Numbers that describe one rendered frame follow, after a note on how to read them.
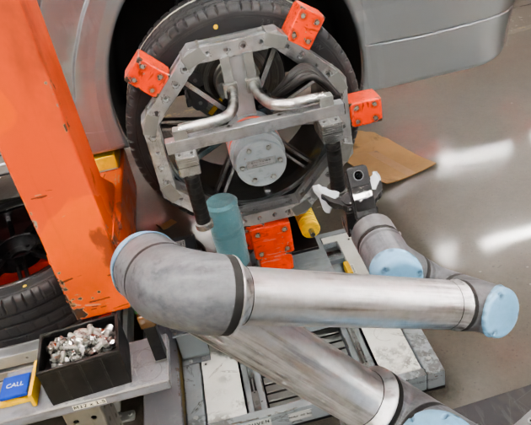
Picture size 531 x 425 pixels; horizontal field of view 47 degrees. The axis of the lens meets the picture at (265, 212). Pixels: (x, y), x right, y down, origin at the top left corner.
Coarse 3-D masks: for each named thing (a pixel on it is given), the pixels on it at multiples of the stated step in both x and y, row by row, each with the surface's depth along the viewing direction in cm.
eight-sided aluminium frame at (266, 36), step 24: (192, 48) 146; (216, 48) 146; (240, 48) 147; (264, 48) 148; (288, 48) 150; (192, 72) 148; (336, 72) 155; (168, 96) 150; (144, 120) 153; (168, 168) 161; (168, 192) 164; (312, 192) 173; (264, 216) 174; (288, 216) 175
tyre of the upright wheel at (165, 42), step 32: (192, 0) 164; (224, 0) 155; (256, 0) 156; (288, 0) 170; (160, 32) 157; (192, 32) 152; (224, 32) 153; (320, 32) 158; (128, 96) 159; (128, 128) 162; (352, 128) 174; (160, 192) 174; (288, 192) 181
